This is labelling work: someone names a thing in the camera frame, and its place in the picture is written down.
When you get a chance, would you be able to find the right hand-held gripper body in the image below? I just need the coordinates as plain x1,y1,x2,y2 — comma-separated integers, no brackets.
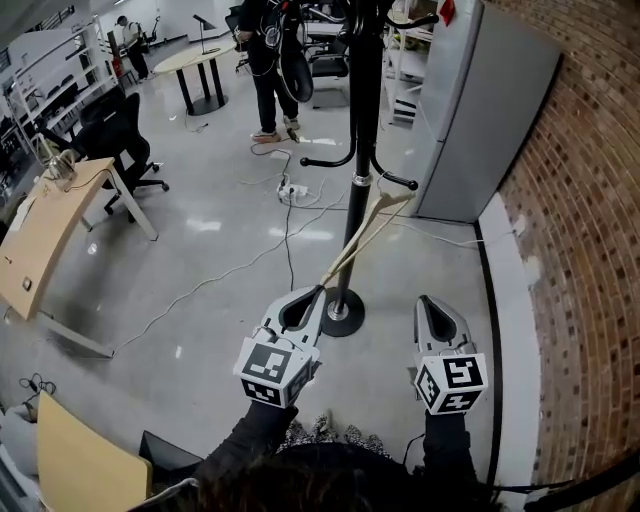
412,339,489,417

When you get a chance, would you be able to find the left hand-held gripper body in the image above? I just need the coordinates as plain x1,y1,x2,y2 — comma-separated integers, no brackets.
232,324,322,409

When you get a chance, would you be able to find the wooden hanger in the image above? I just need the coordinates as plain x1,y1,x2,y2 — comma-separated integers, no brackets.
319,171,417,290

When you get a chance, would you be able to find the black coat rack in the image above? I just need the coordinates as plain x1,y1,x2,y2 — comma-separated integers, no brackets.
298,0,441,338

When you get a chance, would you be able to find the person's left forearm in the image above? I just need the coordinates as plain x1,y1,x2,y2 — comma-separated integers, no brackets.
192,399,301,494

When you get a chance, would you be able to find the person's right forearm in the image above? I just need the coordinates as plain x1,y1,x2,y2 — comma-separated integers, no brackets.
422,410,479,485

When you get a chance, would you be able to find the person's patterned clothing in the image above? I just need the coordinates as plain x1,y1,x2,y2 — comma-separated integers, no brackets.
277,412,394,459

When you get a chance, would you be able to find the white power strip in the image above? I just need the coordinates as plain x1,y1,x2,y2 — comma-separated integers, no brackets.
276,181,310,204

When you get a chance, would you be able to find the black box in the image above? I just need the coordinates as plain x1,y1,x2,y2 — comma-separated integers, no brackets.
138,429,204,472

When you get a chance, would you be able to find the light wooden board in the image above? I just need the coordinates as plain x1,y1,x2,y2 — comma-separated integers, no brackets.
36,390,154,512

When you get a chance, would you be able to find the grey refrigerator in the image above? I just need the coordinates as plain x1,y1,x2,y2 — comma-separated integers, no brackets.
410,0,565,225

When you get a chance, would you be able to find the black office chair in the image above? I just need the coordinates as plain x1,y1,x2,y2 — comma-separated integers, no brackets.
37,91,171,225

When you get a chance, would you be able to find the black visitor chair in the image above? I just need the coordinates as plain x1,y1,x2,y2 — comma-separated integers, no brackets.
305,38,352,110

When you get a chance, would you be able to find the wooden desk with white legs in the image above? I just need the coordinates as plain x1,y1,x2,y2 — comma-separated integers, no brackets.
0,156,160,359

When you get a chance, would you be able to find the metal iron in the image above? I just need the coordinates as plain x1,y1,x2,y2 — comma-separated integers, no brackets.
44,147,80,190

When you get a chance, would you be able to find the round table with black legs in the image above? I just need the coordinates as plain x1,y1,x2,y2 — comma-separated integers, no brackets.
152,41,237,118

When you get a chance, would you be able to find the black desk lamp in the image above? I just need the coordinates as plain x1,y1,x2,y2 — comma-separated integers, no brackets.
191,13,222,56

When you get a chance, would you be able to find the white shelving unit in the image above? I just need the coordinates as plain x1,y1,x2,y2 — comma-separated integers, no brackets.
0,13,122,152

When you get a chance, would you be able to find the black floor cable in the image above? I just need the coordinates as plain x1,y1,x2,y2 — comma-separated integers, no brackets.
281,198,297,292

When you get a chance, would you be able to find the white wall cable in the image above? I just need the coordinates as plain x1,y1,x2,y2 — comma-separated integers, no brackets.
388,218,519,250

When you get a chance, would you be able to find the black barrier strap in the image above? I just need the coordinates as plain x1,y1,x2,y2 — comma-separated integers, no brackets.
488,448,640,507

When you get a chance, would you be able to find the black cable bundle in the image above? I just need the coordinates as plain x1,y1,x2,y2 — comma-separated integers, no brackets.
18,371,57,402

